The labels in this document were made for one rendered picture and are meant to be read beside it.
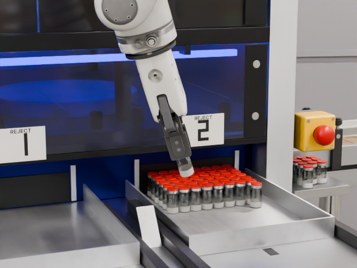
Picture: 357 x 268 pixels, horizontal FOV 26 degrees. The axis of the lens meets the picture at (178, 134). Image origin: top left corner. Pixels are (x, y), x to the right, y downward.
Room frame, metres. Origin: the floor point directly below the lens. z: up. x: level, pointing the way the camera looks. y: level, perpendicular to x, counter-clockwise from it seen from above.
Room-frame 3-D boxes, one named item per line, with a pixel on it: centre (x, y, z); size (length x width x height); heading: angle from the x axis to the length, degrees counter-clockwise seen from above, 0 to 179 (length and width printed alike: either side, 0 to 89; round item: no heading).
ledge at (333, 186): (1.58, -0.27, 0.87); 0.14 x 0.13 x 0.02; 21
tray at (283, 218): (1.34, -0.08, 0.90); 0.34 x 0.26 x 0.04; 21
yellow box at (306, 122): (1.54, -0.27, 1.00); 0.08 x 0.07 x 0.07; 21
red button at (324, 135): (1.49, -0.29, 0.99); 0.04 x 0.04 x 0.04; 21
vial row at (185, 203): (1.38, -0.06, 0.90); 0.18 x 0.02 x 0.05; 111
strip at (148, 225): (1.14, 0.03, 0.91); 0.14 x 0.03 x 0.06; 21
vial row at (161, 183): (1.42, -0.05, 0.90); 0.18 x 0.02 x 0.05; 111
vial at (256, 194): (1.38, -0.14, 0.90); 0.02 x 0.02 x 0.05
